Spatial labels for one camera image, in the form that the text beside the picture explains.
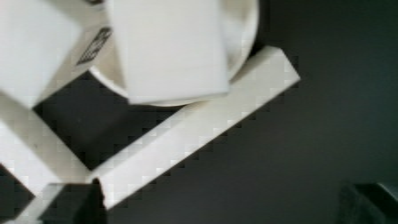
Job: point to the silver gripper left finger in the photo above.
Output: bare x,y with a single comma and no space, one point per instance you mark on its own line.
68,204

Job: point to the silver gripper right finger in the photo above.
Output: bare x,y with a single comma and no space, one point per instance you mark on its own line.
368,203

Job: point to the white stool leg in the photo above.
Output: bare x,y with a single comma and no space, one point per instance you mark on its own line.
54,35
171,49

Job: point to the white front fence rail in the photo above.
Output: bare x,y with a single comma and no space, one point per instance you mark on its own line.
34,155

